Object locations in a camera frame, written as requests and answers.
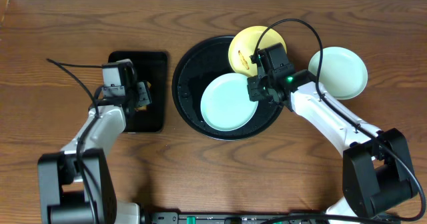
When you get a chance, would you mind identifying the black round tray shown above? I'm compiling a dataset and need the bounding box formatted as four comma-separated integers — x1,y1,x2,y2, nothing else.
171,35,282,141

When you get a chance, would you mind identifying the right black cable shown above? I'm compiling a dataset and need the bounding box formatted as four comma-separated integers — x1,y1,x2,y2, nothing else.
252,18,427,222

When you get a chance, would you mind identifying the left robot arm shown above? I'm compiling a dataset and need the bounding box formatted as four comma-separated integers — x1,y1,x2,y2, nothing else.
37,59,151,224

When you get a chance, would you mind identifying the black cable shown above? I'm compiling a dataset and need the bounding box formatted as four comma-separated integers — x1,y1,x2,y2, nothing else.
45,57,104,224
252,18,427,222

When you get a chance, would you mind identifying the mint plate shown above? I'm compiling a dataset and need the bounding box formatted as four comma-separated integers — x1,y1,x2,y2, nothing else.
200,73,258,131
320,47,368,100

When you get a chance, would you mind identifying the left black cable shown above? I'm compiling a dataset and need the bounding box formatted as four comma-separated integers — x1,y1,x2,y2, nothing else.
45,57,104,224

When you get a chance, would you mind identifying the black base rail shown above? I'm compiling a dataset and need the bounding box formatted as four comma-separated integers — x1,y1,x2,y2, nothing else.
139,211,401,224

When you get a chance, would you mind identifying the green yellow sponge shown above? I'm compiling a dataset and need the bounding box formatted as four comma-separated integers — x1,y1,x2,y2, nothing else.
135,81,152,111

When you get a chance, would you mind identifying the yellow plate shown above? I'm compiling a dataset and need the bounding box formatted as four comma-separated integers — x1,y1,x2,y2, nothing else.
228,26,287,77

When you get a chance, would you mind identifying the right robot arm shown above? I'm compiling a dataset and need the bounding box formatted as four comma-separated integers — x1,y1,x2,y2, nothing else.
248,43,425,223

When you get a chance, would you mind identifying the black rectangular tray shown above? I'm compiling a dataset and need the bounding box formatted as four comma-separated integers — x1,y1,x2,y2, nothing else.
108,51,167,133

